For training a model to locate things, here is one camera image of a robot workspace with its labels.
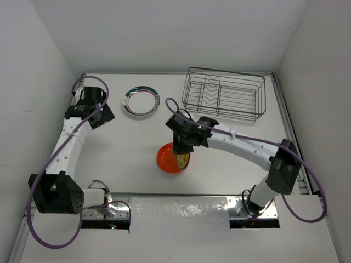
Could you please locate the yellow patterned plate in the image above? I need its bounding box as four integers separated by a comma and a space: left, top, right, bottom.
175, 153, 191, 170

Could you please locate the white plate dark red rim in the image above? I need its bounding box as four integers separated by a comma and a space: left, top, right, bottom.
122, 86, 161, 118

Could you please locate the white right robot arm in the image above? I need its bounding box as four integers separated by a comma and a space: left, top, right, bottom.
166, 112, 301, 216

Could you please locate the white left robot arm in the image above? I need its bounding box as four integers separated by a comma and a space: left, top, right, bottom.
33, 87, 115, 214

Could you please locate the metal wire dish rack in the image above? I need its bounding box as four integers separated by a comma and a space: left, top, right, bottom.
182, 67, 267, 122

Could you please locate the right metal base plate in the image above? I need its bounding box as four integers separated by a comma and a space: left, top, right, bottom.
227, 196, 278, 221

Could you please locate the metal base plate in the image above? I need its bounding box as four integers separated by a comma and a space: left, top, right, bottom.
83, 198, 131, 220
227, 196, 278, 221

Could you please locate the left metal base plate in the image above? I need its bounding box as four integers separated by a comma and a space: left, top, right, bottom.
83, 198, 131, 220

